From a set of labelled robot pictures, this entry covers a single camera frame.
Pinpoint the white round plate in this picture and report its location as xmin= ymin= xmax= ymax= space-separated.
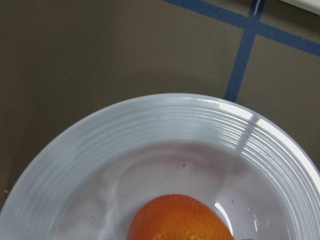
xmin=0 ymin=93 xmax=320 ymax=240

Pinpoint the orange fruit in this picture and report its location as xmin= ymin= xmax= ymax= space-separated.
xmin=127 ymin=194 xmax=233 ymax=240

